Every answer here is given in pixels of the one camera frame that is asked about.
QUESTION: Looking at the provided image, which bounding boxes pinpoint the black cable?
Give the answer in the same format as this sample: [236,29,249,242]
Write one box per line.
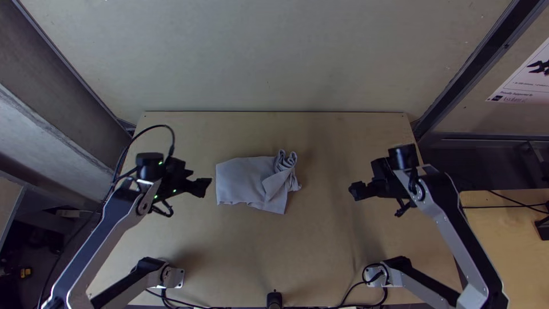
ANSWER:
[461,190,549,215]
[145,288,228,309]
[394,168,424,218]
[337,262,389,309]
[101,124,177,203]
[150,199,175,219]

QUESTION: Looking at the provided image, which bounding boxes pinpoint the white printed poster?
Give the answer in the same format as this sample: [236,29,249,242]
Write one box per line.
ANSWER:
[486,37,549,106]

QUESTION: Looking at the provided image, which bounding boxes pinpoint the grey t-shirt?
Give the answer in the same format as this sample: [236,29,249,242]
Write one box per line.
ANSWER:
[215,149,303,215]

